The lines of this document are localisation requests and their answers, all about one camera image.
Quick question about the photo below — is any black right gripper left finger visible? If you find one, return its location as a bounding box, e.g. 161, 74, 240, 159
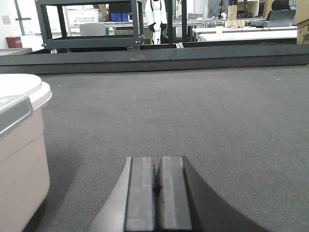
87, 157, 155, 232

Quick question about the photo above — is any white long desk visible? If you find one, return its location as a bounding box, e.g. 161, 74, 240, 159
192, 26, 297, 42

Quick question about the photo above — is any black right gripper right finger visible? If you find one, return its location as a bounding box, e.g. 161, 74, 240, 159
157, 156, 267, 232

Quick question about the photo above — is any blue crate in background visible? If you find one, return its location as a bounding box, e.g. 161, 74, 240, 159
110, 13, 129, 22

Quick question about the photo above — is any white humanoid robot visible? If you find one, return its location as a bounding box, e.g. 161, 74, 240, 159
145, 0, 167, 44

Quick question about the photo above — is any black metal shelf cart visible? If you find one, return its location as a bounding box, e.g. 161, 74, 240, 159
35, 0, 144, 50

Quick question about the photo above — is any red box on wall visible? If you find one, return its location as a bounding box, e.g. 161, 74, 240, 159
6, 36, 23, 48

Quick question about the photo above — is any black office chair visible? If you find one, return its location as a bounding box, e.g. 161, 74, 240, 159
267, 0, 290, 21

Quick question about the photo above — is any cardboard box at right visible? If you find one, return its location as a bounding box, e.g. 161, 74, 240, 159
295, 0, 309, 44

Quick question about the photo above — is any yellow paper cup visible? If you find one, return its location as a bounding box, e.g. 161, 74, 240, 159
216, 26, 224, 34

